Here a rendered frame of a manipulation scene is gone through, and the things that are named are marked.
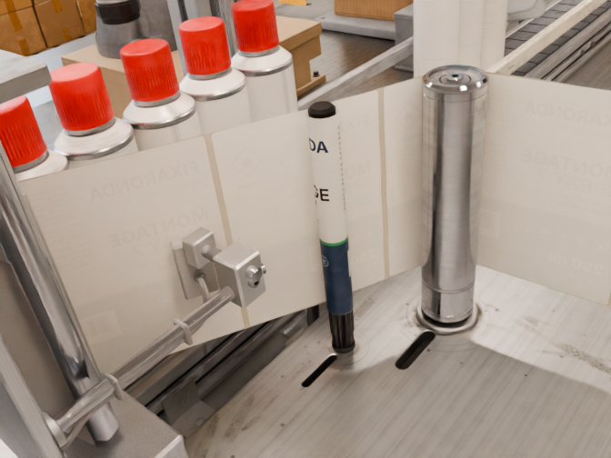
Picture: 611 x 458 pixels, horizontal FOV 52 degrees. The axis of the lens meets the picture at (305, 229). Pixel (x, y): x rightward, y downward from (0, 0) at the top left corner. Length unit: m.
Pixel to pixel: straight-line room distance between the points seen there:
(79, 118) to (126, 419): 0.18
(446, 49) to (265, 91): 0.29
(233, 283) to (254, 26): 0.23
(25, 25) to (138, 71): 3.63
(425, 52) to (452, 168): 0.36
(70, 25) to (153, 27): 3.26
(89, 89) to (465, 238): 0.26
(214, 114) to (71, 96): 0.11
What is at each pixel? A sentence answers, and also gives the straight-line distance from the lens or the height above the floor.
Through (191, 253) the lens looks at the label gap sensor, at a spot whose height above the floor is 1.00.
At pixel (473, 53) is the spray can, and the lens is 0.80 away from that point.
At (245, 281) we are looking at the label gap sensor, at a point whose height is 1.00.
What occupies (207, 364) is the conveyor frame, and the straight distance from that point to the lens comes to 0.50.
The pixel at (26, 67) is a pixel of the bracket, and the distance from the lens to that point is 0.24.
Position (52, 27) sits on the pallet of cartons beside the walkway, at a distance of 4.15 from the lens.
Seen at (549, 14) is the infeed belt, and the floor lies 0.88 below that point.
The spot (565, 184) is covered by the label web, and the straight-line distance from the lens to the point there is 0.41.
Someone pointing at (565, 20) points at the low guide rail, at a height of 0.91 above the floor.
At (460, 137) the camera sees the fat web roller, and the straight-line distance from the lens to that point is 0.38.
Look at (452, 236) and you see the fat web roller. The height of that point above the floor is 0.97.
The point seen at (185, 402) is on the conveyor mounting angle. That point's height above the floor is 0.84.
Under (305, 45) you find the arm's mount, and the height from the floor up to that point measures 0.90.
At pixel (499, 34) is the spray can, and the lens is 0.84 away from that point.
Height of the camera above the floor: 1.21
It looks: 34 degrees down
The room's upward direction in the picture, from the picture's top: 7 degrees counter-clockwise
